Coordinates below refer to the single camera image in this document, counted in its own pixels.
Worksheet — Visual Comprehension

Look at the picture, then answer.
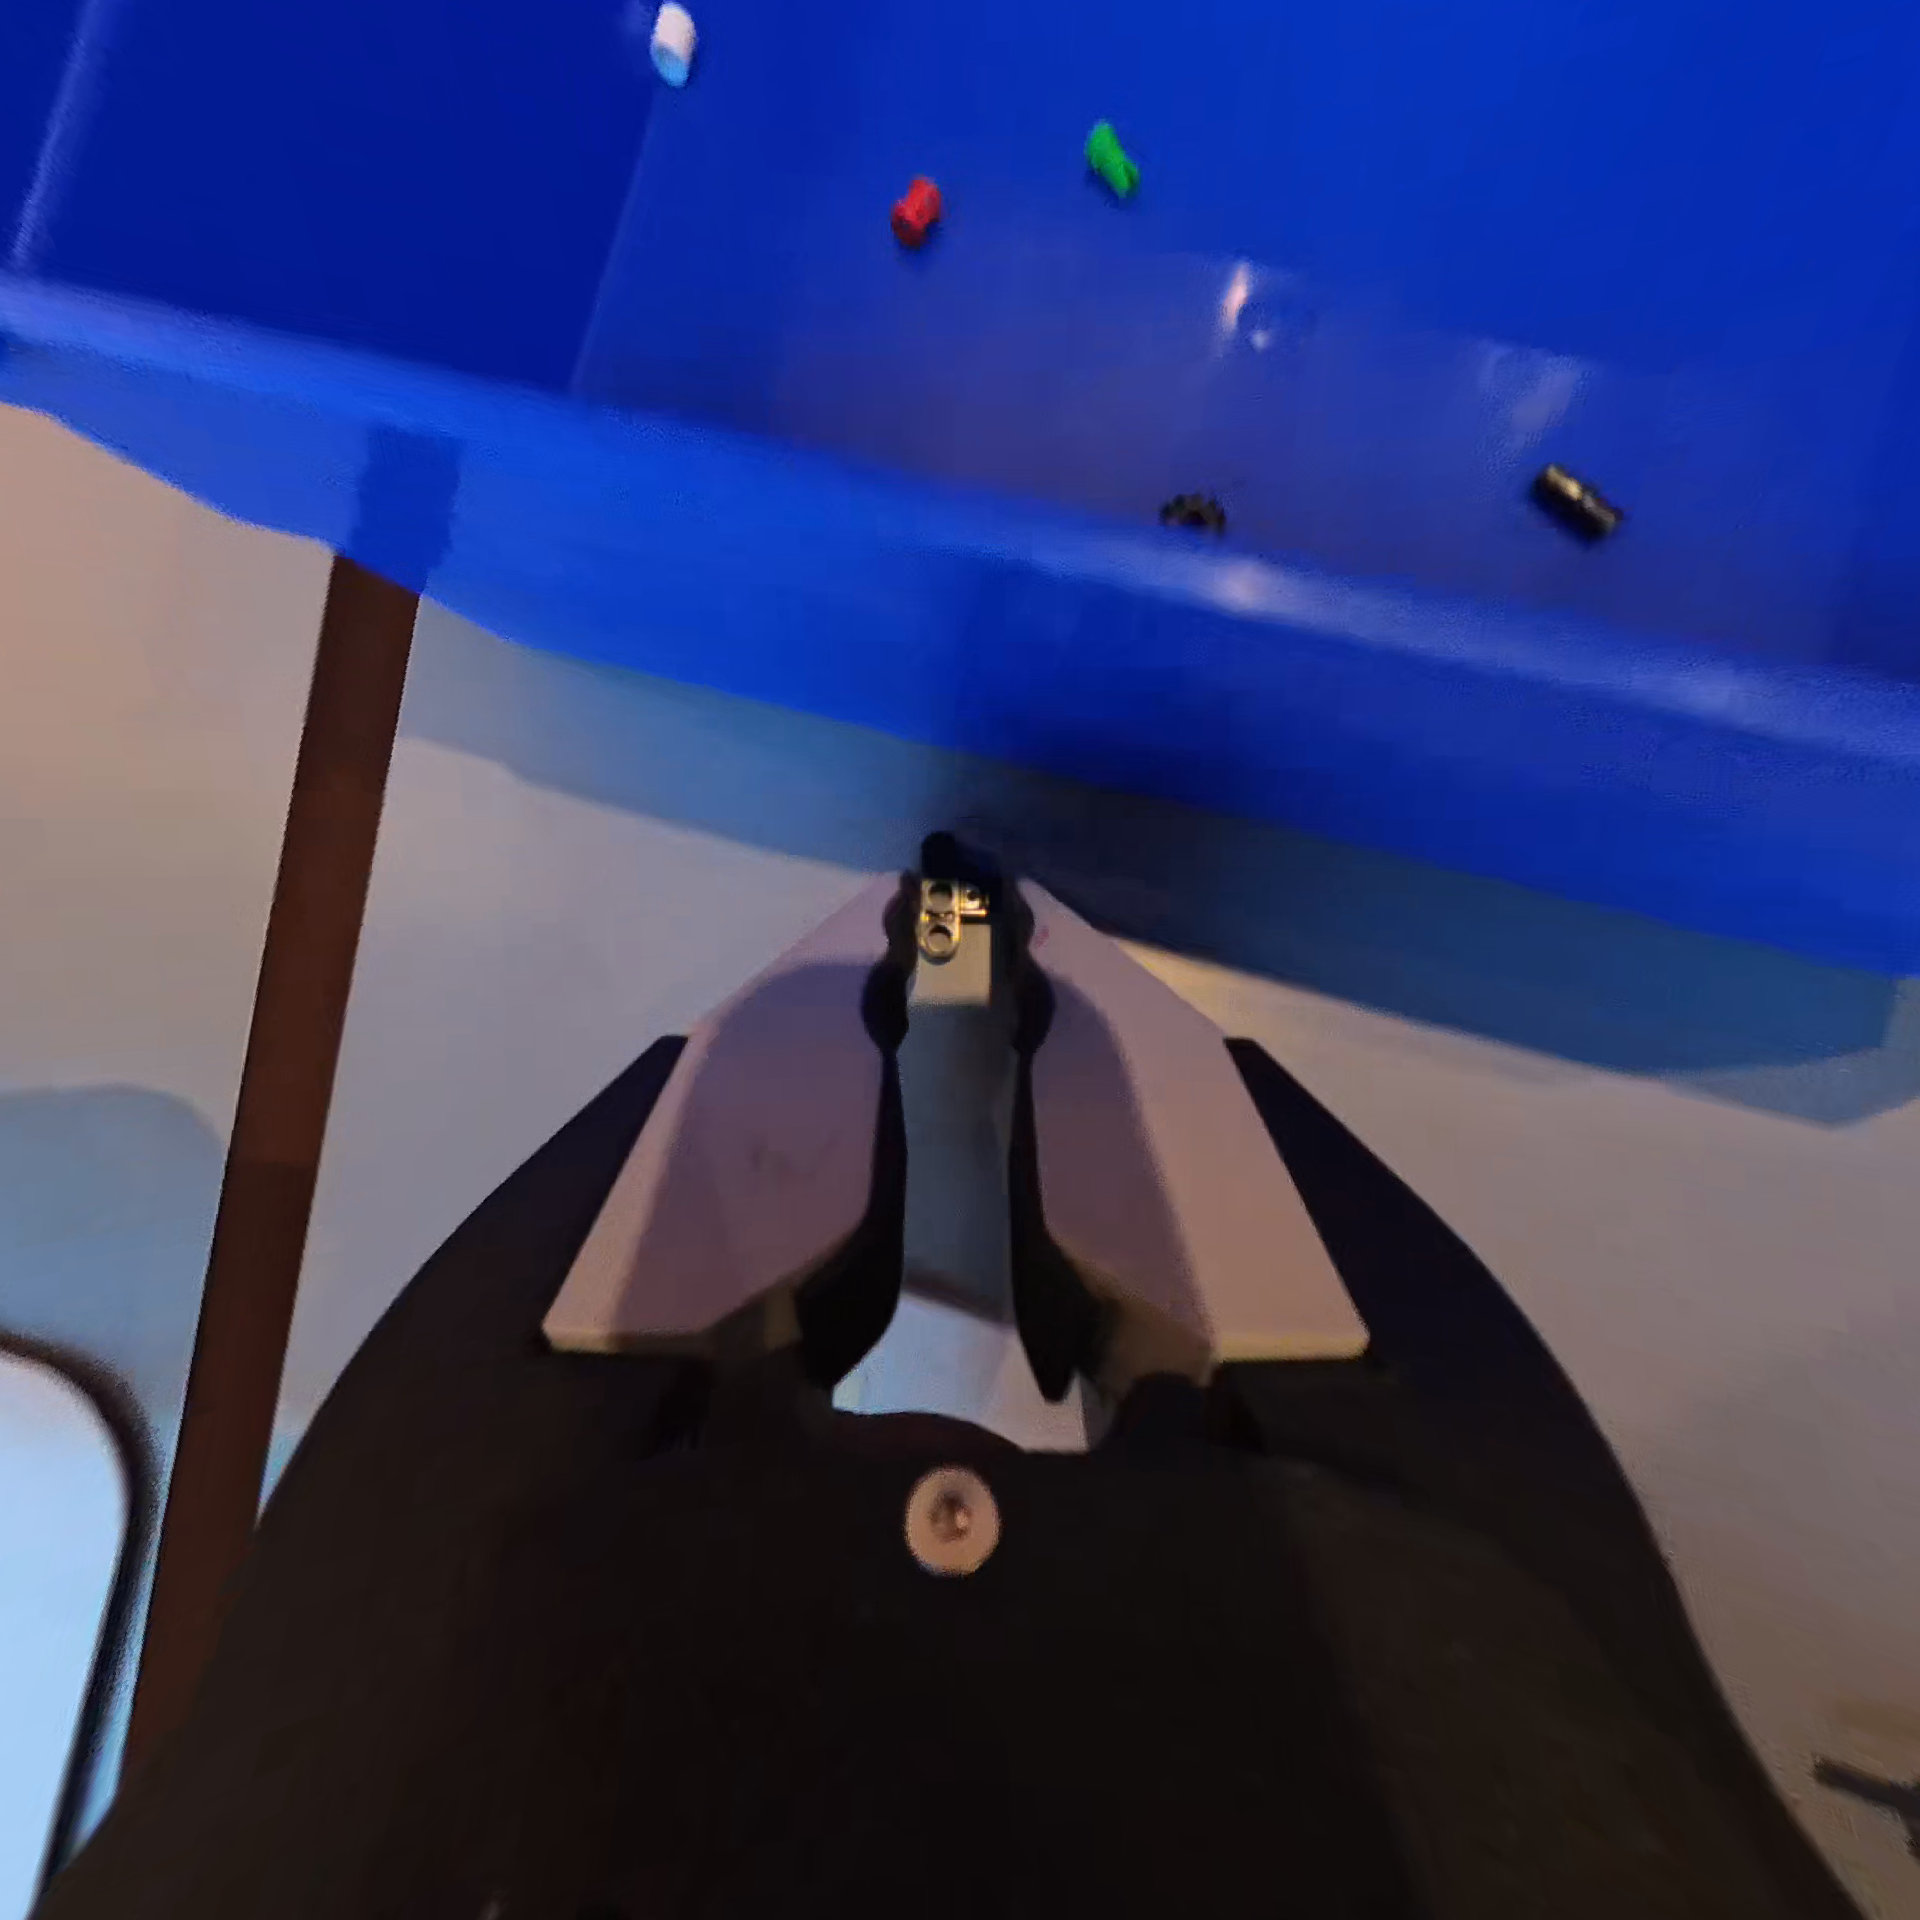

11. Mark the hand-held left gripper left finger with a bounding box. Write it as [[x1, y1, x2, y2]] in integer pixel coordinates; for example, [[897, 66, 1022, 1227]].
[[539, 874, 921, 1390]]

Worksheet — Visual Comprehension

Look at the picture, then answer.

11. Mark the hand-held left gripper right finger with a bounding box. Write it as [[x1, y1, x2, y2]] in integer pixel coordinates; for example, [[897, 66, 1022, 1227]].
[[1001, 878, 1369, 1404]]

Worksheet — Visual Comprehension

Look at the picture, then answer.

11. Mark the blue angled beam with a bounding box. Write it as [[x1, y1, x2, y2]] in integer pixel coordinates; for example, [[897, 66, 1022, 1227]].
[[909, 874, 994, 1010]]

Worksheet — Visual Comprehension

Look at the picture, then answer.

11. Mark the blue storage bin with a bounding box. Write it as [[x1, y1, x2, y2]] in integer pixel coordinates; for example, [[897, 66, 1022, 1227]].
[[0, 0, 1920, 976]]

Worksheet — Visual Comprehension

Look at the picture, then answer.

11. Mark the small black brick piece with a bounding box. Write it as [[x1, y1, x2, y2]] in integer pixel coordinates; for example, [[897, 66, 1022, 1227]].
[[1528, 463, 1626, 543]]

